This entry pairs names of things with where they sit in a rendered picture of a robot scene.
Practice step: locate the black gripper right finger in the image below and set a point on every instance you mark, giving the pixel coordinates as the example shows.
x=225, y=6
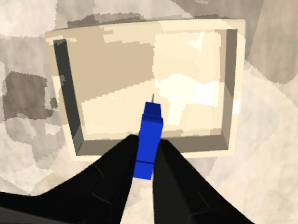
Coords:
x=182, y=196

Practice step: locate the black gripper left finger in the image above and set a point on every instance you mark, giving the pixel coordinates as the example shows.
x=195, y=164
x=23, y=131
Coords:
x=97, y=195

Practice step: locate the cream shallow square tray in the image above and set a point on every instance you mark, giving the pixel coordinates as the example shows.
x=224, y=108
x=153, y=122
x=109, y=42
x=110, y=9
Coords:
x=103, y=74

